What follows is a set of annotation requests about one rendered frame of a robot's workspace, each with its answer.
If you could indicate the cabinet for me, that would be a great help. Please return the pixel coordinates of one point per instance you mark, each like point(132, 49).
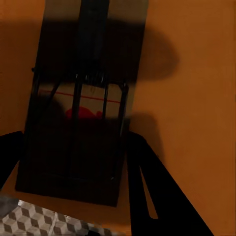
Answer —
point(184, 106)

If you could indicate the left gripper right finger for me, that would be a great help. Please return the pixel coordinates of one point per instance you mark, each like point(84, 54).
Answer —
point(177, 216)

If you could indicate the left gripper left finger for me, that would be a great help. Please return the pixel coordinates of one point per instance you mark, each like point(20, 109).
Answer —
point(10, 153)

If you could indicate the mousetrap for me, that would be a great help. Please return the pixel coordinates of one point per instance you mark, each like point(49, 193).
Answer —
point(81, 99)

